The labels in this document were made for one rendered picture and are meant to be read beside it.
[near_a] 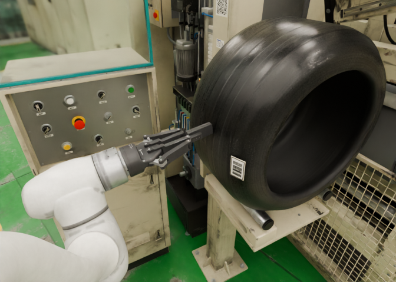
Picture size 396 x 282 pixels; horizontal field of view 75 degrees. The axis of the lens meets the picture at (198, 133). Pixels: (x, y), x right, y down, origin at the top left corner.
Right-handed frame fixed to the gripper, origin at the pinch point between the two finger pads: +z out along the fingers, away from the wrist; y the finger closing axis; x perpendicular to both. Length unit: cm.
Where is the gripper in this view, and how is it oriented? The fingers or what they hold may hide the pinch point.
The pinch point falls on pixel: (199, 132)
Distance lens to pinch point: 67.2
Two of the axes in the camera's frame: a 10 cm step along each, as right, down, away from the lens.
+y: -4.6, -4.7, 7.5
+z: 8.8, -3.6, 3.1
